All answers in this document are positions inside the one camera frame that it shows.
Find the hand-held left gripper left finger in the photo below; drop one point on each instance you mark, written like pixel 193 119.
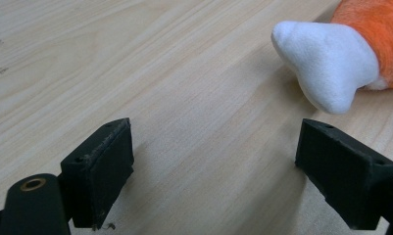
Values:
pixel 97 178

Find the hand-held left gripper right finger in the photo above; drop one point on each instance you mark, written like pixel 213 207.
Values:
pixel 344 178

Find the orange and white plush toy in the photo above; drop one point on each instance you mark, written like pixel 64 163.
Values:
pixel 328 62

